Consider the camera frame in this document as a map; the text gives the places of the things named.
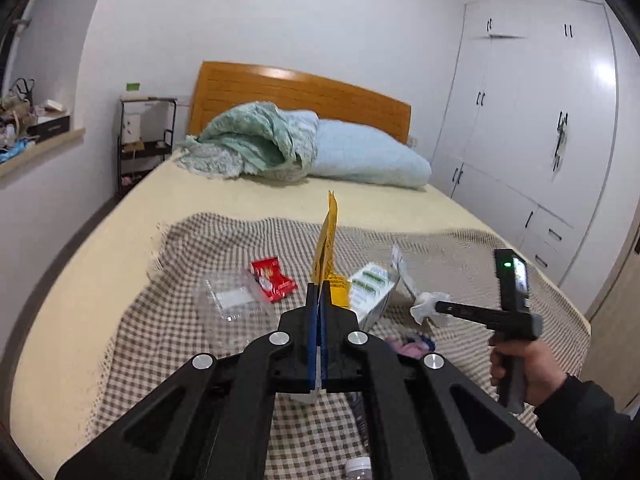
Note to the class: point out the white wardrobe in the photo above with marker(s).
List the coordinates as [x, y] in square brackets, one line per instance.
[515, 125]

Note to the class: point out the black rolling cart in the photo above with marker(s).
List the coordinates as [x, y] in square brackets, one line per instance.
[145, 149]

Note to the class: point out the white green carton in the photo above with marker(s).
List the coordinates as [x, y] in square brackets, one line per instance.
[372, 292]

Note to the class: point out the green quilt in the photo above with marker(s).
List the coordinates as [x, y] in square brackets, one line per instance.
[250, 135]

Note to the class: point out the wooden bed with headboard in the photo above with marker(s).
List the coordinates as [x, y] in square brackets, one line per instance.
[100, 260]

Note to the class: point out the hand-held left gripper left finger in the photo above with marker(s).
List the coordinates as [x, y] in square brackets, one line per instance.
[313, 340]

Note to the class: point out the clear plastic bottle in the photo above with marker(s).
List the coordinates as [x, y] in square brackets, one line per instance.
[359, 469]

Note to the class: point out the clear plastic clamshell container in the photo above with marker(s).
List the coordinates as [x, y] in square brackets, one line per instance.
[232, 297]

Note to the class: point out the black flat box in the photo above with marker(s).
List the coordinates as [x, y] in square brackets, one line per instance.
[50, 126]

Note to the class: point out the clear printed wrapper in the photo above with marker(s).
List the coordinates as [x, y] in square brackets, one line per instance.
[401, 272]

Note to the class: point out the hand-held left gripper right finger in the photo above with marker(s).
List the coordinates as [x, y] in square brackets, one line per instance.
[332, 340]

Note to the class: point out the person's right hand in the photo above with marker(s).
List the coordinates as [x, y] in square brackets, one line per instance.
[542, 370]

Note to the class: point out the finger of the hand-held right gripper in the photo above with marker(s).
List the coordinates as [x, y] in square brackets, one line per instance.
[465, 311]

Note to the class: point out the red snack packet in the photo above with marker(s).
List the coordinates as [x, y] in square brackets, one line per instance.
[270, 280]

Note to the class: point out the brown checked cloth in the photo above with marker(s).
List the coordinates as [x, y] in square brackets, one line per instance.
[165, 340]

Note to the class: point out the small green box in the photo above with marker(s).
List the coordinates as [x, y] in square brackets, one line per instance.
[133, 87]

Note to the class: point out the wooden door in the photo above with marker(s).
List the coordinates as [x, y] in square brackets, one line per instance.
[620, 320]

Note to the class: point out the wall socket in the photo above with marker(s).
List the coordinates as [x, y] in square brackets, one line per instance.
[413, 141]

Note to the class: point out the light blue pillow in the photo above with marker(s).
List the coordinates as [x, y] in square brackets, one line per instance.
[365, 155]

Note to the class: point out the pink blue wrapper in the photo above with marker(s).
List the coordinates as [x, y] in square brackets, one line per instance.
[407, 346]

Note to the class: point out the beige windowsill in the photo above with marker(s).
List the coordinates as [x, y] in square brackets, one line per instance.
[50, 145]

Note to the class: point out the yellow packet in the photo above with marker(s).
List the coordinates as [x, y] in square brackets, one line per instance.
[327, 240]

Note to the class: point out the person's right forearm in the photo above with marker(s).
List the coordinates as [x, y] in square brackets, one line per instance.
[585, 430]

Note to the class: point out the small white box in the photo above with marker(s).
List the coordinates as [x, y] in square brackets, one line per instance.
[131, 127]

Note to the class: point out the hanging wardrobe ornament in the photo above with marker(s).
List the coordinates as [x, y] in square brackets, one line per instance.
[561, 140]

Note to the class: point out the blue plastic packet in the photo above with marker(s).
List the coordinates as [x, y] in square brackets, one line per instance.
[15, 151]

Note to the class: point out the white tissue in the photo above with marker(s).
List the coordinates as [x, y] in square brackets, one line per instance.
[425, 307]

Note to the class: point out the woven handbag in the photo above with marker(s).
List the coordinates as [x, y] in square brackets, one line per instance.
[17, 105]

